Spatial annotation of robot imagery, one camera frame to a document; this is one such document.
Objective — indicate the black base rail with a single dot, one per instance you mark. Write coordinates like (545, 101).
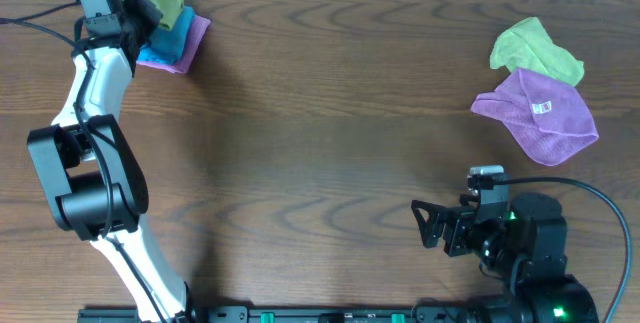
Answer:
(244, 314)

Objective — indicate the folded pink cloth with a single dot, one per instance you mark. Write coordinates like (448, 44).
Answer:
(195, 37)

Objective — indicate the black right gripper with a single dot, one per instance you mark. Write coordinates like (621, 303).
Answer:
(455, 231)

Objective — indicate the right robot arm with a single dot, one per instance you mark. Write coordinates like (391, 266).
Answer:
(522, 240)

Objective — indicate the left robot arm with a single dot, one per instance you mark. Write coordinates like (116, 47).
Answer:
(92, 182)

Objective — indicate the crumpled purple cloth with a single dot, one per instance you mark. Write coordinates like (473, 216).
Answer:
(547, 117)

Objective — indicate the folded blue cloth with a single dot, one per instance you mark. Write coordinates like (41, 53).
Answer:
(167, 46)

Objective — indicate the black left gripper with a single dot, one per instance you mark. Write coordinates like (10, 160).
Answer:
(142, 11)

